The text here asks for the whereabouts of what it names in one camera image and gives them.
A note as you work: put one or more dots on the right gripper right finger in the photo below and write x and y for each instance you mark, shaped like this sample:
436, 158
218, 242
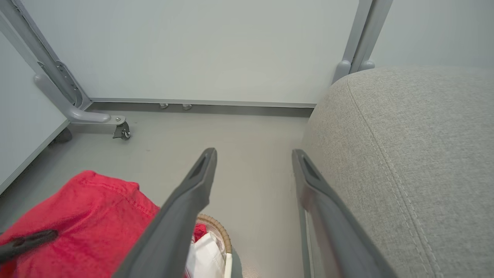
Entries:
335, 239

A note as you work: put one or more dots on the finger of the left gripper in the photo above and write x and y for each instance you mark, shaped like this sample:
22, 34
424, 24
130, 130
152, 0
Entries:
27, 241

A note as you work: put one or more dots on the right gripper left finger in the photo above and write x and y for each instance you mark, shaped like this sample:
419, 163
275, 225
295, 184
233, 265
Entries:
173, 231

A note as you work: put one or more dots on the red and white jersey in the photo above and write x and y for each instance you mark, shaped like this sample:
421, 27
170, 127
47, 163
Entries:
88, 220

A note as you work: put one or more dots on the white basket liner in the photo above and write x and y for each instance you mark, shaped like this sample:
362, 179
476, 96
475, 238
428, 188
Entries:
206, 255

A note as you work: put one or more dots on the white basket with brown rim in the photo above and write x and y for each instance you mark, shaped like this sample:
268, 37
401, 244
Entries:
222, 231

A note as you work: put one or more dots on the black caster wheel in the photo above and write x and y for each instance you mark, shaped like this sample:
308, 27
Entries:
123, 133

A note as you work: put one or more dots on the grey fabric sofa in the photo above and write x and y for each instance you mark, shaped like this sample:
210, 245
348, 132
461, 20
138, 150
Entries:
417, 154

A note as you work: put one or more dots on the grey curved partition foot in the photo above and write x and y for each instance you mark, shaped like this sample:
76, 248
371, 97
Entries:
83, 115

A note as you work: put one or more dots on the grey partition post with foot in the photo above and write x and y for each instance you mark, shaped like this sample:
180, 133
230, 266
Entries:
341, 71
376, 23

